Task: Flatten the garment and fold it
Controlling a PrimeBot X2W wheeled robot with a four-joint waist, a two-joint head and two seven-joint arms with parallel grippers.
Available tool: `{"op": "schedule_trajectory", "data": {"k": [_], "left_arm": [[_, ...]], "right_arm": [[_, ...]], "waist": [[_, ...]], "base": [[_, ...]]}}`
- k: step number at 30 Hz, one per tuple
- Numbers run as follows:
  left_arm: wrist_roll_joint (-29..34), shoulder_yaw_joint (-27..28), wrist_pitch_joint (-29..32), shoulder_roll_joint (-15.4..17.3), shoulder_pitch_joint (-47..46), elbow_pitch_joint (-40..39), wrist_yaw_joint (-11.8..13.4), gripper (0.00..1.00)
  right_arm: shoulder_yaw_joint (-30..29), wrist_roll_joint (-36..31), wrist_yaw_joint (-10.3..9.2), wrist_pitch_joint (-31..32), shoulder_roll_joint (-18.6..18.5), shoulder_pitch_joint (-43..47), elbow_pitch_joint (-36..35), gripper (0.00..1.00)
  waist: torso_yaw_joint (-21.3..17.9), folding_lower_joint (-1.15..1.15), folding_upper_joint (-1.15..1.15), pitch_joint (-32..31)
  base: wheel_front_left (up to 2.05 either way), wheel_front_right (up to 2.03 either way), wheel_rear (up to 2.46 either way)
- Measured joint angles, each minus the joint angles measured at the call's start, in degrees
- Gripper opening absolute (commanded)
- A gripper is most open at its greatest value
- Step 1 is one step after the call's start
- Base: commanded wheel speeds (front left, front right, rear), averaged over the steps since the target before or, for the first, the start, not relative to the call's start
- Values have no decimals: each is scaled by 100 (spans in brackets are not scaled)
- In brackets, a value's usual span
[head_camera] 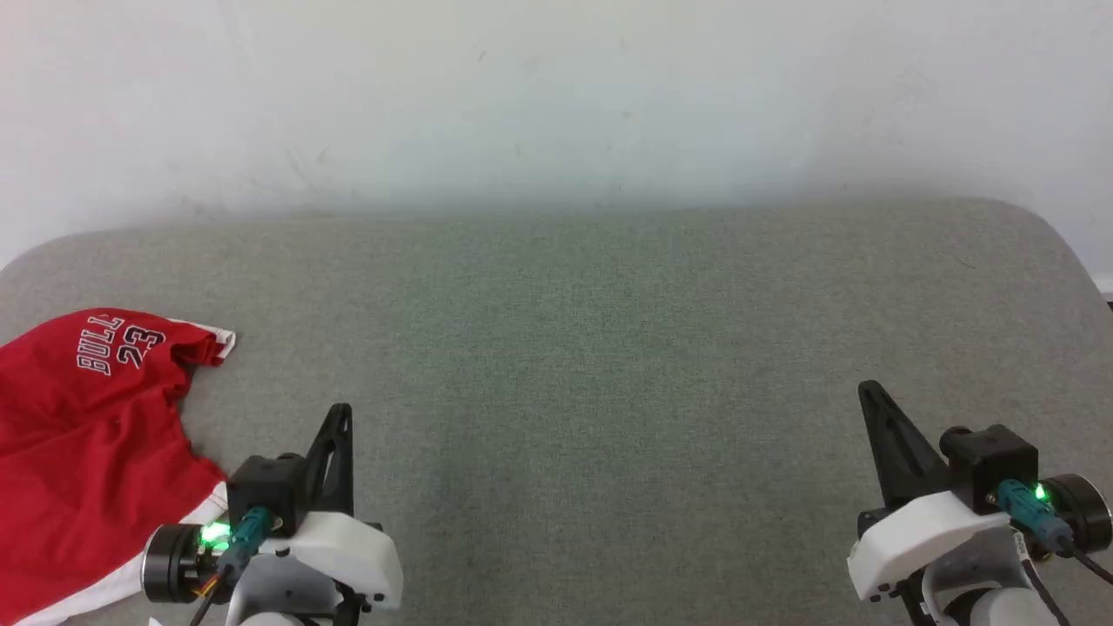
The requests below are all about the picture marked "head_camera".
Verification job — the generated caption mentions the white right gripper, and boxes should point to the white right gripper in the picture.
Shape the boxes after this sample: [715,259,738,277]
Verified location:
[848,379,1014,603]

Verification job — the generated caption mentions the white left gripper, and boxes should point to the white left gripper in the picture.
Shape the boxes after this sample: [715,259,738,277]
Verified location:
[261,403,405,614]

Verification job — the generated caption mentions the red white basketball shorts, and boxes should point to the red white basketball shorts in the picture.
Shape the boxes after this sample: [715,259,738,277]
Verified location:
[0,308,237,626]

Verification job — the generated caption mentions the grey-green fabric sofa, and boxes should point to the grey-green fabric sofa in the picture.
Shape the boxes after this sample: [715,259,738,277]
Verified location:
[0,198,1113,626]

